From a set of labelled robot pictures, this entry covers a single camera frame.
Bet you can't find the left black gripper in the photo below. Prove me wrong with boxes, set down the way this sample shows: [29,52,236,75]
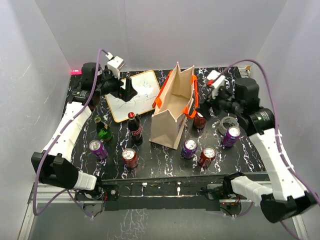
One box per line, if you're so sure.
[96,67,138,102]

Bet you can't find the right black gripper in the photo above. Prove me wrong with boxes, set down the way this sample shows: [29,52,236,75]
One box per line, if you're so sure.
[195,84,243,121]

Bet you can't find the red can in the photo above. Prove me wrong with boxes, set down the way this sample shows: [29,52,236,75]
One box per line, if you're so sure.
[192,112,207,130]
[198,146,216,168]
[121,148,138,169]

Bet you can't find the beige canvas bag orange handles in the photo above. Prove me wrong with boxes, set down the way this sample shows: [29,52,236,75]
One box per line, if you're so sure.
[149,63,199,150]

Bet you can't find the purple can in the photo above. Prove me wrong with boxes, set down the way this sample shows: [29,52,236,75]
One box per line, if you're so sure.
[181,138,198,159]
[222,126,241,148]
[88,140,108,160]

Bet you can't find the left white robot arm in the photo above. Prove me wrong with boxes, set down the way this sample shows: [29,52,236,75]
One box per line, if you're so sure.
[31,57,137,200]

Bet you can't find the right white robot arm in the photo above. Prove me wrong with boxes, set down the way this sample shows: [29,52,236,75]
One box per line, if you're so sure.
[197,77,317,223]

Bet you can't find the grey tape roll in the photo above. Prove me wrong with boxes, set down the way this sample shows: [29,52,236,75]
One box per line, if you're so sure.
[218,116,240,135]

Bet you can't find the dark cola glass bottle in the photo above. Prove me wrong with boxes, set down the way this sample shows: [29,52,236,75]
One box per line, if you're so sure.
[128,111,143,145]

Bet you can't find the green glass bottle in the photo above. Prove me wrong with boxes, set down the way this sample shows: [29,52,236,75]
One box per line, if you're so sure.
[94,116,113,142]

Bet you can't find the small whiteboard wooden frame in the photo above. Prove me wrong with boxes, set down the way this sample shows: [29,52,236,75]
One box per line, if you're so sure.
[104,69,161,123]

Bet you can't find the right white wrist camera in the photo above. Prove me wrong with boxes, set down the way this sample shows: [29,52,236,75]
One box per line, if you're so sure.
[206,70,226,97]

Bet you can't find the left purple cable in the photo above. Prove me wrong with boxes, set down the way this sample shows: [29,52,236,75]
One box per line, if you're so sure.
[32,48,113,216]

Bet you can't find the purple cable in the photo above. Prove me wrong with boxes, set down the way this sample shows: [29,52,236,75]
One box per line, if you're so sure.
[32,48,113,216]
[211,58,320,240]

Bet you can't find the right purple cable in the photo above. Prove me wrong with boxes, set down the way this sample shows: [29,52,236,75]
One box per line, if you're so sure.
[211,58,320,240]

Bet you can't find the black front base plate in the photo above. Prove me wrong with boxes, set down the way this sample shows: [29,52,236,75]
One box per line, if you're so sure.
[94,175,237,211]

